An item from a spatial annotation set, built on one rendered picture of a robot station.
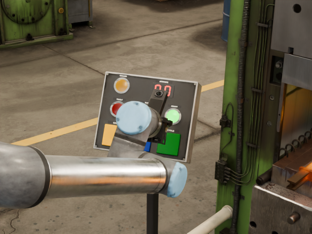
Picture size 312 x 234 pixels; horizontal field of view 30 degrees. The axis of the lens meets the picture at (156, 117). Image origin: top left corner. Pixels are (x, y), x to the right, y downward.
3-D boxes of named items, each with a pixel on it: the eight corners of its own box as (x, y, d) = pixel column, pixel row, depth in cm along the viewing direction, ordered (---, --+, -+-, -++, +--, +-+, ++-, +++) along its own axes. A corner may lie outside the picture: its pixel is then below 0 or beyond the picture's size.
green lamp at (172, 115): (174, 125, 198) (175, 113, 197) (164, 121, 201) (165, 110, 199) (180, 122, 200) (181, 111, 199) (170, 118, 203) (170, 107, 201)
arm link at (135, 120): (108, 130, 154) (120, 94, 155) (122, 134, 166) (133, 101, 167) (140, 141, 152) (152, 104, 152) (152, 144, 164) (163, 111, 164)
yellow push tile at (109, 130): (121, 147, 203) (125, 126, 203) (101, 144, 204) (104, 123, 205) (123, 147, 204) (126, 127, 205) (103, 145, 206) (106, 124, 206)
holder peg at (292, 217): (293, 226, 181) (294, 219, 180) (285, 223, 183) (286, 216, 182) (299, 220, 184) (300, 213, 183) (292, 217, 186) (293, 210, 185)
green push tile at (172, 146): (177, 155, 198) (180, 133, 198) (156, 152, 199) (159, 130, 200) (178, 156, 199) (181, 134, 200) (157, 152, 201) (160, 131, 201)
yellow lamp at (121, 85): (123, 94, 204) (123, 82, 202) (113, 90, 207) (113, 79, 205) (129, 91, 206) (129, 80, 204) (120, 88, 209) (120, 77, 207)
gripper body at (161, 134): (143, 141, 182) (132, 138, 170) (147, 114, 183) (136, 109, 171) (166, 145, 180) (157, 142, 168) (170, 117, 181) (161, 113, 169)
